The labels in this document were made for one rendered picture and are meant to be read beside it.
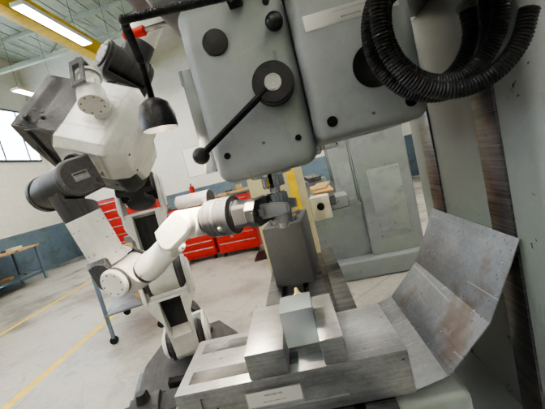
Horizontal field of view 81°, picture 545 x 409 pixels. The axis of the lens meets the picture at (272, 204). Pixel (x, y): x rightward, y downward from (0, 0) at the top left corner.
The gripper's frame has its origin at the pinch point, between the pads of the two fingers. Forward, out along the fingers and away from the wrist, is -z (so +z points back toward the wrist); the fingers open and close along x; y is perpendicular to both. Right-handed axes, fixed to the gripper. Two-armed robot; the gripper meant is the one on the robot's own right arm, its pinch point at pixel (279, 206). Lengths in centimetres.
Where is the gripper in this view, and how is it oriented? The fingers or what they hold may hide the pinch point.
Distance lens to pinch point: 68.1
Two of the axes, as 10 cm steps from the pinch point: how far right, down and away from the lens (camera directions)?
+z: -9.0, 1.7, 4.1
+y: 2.4, 9.6, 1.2
